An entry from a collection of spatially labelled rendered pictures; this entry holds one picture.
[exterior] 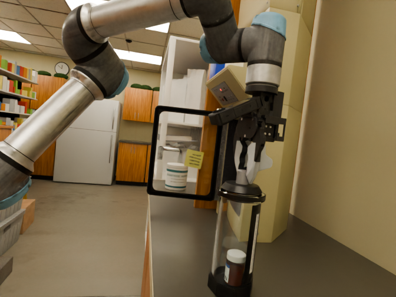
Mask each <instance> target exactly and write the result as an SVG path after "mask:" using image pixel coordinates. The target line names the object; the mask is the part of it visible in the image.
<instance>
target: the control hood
mask: <svg viewBox="0 0 396 297"><path fill-rule="evenodd" d="M246 72H247V68H246V67H240V66H235V65H227V66H226V67H225V68H224V69H222V70H221V71H220V72H218V73H217V74H216V75H215V76H214V77H212V78H211V79H210V80H209V81H207V82H206V83H205V84H206V86H207V88H208V89H209V90H210V92H211V93H212V94H213V95H214V97H215V98H216V99H217V101H218V102H219V104H220V105H221V106H222V107H228V106H230V105H233V104H235V103H238V102H240V101H243V100H245V99H247V98H252V95H249V94H246V93H245V88H246V84H245V82H246ZM222 82H225V83H226V84H227V85H228V87H229V88H230V89H231V91H232V92H233V94H234V95H235V96H236V98H237V99H238V101H237V102H234V103H230V104H226V105H222V103H221V102H220V101H219V99H218V98H217V97H216V95H215V94H214V92H213V91H212V90H211V89H212V88H214V87H215V86H217V85H219V84H220V83H222Z"/></svg>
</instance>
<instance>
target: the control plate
mask: <svg viewBox="0 0 396 297"><path fill-rule="evenodd" d="M223 87H224V88H225V89H224V88H223ZM220 89H221V90H220ZM211 90H212V91H213V92H214V94H215V95H216V97H217V98H218V99H219V101H220V102H221V103H222V105H226V104H230V103H234V102H237V101H238V99H237V98H236V96H235V95H234V94H233V92H232V91H231V89H230V88H229V87H228V85H227V84H226V83H225V82H222V83H220V84H219V85H217V86H215V87H214V88H212V89H211ZM230 95H232V97H230V98H226V99H227V101H226V100H225V99H224V98H223V96H225V97H228V96H230ZM222 98H223V99H224V101H221V100H222Z"/></svg>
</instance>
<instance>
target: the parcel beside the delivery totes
mask: <svg viewBox="0 0 396 297"><path fill-rule="evenodd" d="M21 209H26V210H25V214H24V215H23V219H22V225H21V230H20V233H19V234H20V235H22V234H23V233H24V232H25V231H26V230H27V229H28V228H29V226H30V225H31V224H32V223H33V221H34V213H35V199H23V200H22V205H21Z"/></svg>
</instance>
